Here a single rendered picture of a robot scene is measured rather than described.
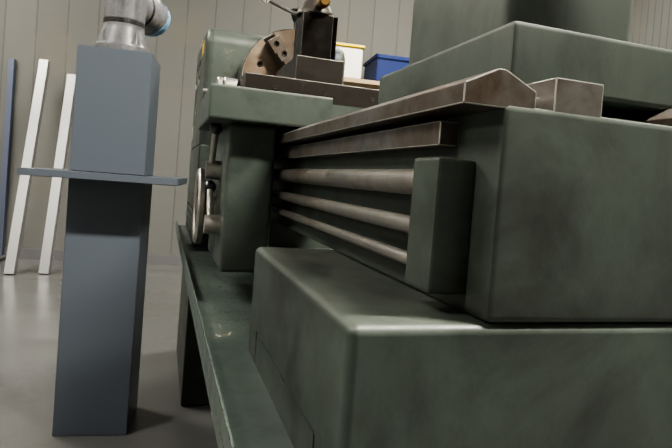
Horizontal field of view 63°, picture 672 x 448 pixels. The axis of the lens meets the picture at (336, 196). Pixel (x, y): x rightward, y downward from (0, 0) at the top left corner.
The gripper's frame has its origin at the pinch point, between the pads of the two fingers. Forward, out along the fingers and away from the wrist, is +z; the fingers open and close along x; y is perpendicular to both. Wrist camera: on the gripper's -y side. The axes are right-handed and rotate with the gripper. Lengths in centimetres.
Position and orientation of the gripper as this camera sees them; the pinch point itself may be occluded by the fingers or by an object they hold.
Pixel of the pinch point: (265, 0)
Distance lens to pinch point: 189.3
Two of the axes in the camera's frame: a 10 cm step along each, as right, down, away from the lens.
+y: 2.9, 0.3, -9.6
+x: 9.4, -1.9, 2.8
